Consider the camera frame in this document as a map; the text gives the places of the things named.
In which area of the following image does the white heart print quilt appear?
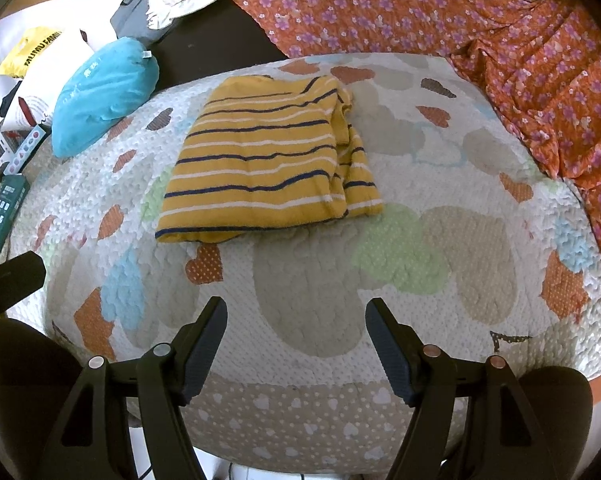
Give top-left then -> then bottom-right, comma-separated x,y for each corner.
5,52 -> 601,466

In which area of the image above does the green remote control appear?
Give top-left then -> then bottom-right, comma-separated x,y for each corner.
0,175 -> 30,268

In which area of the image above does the yellow plastic bag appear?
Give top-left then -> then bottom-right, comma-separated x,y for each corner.
0,26 -> 64,79

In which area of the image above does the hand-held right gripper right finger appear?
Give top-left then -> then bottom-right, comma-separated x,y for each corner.
365,297 -> 546,480

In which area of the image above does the yellow striped shirt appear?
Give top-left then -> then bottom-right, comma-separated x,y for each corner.
155,74 -> 384,244

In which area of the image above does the grey fabric bag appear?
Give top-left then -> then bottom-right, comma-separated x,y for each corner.
110,0 -> 176,43

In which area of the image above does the orange floral bed sheet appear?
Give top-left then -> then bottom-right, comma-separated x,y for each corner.
230,0 -> 601,281

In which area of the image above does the white paper bag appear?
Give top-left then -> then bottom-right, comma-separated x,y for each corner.
0,30 -> 101,133

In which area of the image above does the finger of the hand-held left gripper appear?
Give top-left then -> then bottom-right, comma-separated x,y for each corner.
0,251 -> 46,332

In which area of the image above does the strip with coloured dots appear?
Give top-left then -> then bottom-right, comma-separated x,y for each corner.
3,125 -> 48,176

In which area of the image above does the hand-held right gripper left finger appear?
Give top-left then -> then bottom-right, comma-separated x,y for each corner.
40,296 -> 228,480

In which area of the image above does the teal pillow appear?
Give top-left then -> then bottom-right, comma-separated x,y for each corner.
51,37 -> 160,158

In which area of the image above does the dark brown mattress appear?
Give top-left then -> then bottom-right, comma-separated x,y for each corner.
153,0 -> 286,93

